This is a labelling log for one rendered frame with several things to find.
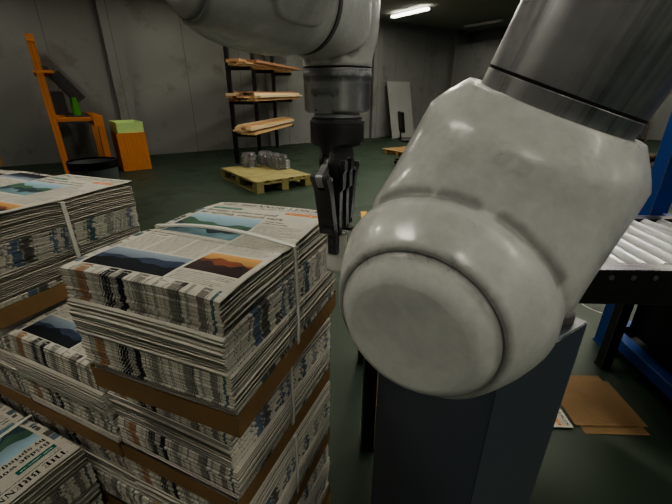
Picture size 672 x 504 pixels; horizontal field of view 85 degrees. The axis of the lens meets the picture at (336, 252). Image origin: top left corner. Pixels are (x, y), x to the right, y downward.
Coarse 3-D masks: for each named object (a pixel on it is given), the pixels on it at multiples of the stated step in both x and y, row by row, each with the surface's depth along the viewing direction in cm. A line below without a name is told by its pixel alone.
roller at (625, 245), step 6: (624, 240) 132; (618, 246) 131; (624, 246) 129; (630, 246) 127; (636, 246) 127; (630, 252) 126; (636, 252) 124; (642, 252) 122; (642, 258) 121; (648, 258) 119; (654, 258) 118
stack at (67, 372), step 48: (0, 336) 78; (48, 336) 75; (48, 384) 76; (96, 384) 68; (288, 384) 74; (144, 432) 68; (192, 432) 62; (96, 480) 86; (144, 480) 76; (240, 480) 61; (288, 480) 82
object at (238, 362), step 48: (144, 240) 62; (192, 240) 62; (96, 288) 52; (144, 288) 48; (192, 288) 46; (240, 288) 48; (96, 336) 55; (144, 336) 51; (192, 336) 47; (240, 336) 49; (288, 336) 62; (144, 384) 57; (192, 384) 51; (240, 384) 50
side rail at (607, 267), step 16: (608, 272) 110; (624, 272) 110; (640, 272) 110; (656, 272) 110; (592, 288) 113; (608, 288) 113; (624, 288) 112; (640, 288) 112; (656, 288) 112; (640, 304) 114; (656, 304) 114
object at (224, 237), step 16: (208, 240) 62; (224, 240) 62; (240, 240) 62; (256, 240) 62; (288, 240) 62; (288, 256) 60; (288, 272) 60; (288, 288) 61; (288, 304) 62; (304, 304) 67; (304, 320) 68
